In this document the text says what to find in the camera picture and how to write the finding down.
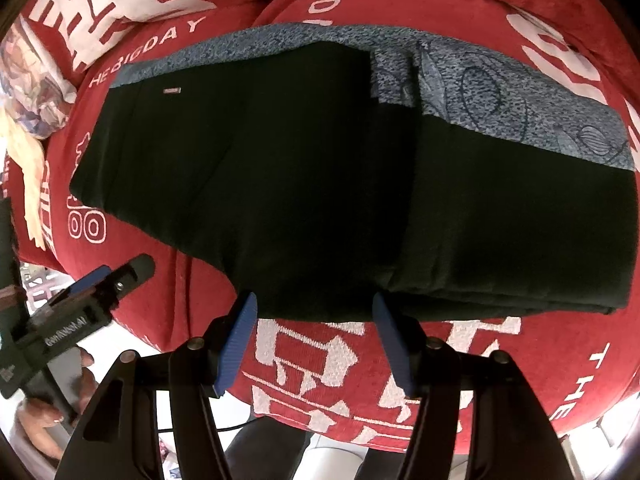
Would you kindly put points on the colourful printed pillow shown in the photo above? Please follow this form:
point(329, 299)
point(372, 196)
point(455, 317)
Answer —
point(30, 90)

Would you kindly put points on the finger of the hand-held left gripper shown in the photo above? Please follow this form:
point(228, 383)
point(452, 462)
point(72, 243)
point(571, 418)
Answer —
point(127, 275)
point(90, 282)

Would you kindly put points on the black pants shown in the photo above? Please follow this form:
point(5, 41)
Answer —
point(300, 185)

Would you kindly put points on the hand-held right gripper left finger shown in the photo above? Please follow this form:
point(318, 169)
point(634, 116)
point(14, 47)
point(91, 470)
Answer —
point(235, 345)

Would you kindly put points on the pink plastic stool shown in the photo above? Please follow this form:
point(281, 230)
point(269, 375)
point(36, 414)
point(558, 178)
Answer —
point(42, 287)

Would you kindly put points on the blue-grey leaf-patterned cloth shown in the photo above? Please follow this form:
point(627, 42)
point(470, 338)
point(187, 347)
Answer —
point(475, 90)

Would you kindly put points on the pale yellow cloth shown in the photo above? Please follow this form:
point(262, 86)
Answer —
point(27, 160)

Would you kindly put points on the red printed blanket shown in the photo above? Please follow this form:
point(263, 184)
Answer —
point(550, 375)

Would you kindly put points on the person's left hand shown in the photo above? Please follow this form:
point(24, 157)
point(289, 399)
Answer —
point(40, 425)

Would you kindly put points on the person's left leg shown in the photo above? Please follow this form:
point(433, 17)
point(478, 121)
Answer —
point(270, 450)

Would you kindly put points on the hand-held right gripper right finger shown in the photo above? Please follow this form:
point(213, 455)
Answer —
point(397, 345)

